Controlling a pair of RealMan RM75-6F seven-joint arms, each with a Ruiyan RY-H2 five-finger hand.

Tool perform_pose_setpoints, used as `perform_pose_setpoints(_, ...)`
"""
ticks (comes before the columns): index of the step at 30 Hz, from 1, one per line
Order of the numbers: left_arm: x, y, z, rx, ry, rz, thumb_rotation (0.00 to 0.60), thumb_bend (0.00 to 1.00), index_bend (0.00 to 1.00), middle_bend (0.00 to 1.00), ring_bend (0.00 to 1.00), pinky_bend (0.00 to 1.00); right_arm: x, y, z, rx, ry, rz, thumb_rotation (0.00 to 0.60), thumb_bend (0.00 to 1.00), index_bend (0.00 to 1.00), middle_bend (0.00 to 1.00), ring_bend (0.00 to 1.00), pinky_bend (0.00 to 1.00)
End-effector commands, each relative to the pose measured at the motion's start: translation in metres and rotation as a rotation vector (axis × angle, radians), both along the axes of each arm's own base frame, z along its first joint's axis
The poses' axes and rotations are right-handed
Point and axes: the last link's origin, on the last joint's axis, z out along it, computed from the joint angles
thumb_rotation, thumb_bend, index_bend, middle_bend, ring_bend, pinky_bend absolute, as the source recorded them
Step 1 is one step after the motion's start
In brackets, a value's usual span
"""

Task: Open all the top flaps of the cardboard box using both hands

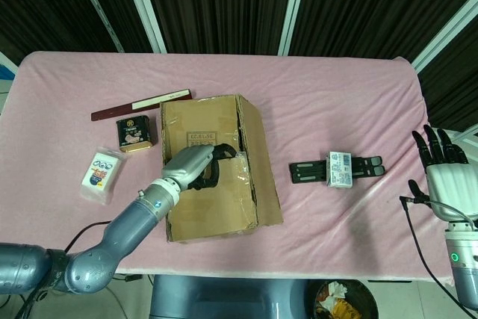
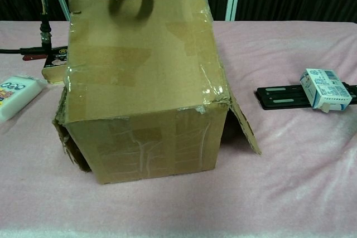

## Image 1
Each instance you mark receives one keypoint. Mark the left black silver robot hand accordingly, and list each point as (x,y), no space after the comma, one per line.
(186,164)

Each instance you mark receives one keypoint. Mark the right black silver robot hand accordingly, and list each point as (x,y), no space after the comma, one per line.
(453,188)

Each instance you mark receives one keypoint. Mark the brown cardboard shipping box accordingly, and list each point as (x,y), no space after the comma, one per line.
(231,207)

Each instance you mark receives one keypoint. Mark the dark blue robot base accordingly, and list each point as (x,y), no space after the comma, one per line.
(224,300)

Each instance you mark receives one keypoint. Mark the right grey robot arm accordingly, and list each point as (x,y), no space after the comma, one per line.
(465,266)

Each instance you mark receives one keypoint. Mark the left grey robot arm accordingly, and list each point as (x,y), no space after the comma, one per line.
(123,229)

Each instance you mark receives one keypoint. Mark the dark brown snack packet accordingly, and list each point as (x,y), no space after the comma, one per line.
(127,108)

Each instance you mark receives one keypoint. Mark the black and gold tin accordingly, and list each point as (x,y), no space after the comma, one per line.
(133,134)

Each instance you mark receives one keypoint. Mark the white tissue packet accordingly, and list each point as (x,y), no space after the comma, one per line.
(101,175)

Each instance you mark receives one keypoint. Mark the small white printed carton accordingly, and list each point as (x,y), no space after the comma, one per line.
(339,169)

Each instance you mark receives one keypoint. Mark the black power adapter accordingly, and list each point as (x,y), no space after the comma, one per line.
(133,278)

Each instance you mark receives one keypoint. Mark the pink table cloth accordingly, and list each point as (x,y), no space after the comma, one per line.
(328,110)

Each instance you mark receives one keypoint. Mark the black waste bin with trash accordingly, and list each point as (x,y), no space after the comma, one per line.
(343,300)

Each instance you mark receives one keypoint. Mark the black pleated curtain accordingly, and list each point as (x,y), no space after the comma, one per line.
(224,1)

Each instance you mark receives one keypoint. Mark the wide white frame post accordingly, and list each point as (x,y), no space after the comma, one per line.
(448,31)
(295,5)
(143,5)

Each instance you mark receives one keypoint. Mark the thin white frame post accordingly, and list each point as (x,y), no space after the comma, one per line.
(97,5)

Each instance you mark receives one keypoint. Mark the white frame with blue panel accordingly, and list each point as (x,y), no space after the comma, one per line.
(5,72)

